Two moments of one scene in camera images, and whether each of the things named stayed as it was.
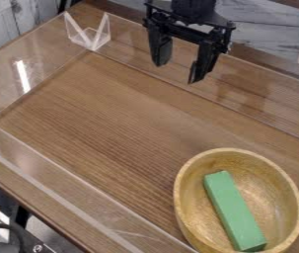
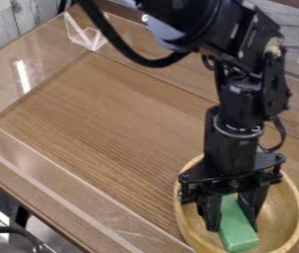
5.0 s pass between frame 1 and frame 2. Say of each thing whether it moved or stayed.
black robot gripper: moved
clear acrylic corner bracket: stayed
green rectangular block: moved
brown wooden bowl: stayed
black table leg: stayed
